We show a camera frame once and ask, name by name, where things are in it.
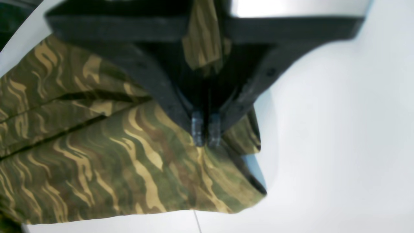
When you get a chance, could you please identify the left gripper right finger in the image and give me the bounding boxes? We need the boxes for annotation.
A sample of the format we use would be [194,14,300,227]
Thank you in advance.
[207,16,365,147]

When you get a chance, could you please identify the camouflage T-shirt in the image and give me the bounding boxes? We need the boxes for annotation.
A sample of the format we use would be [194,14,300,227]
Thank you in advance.
[0,0,267,233]

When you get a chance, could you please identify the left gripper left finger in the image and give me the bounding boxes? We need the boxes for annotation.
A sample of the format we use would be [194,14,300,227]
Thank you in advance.
[46,15,205,147]

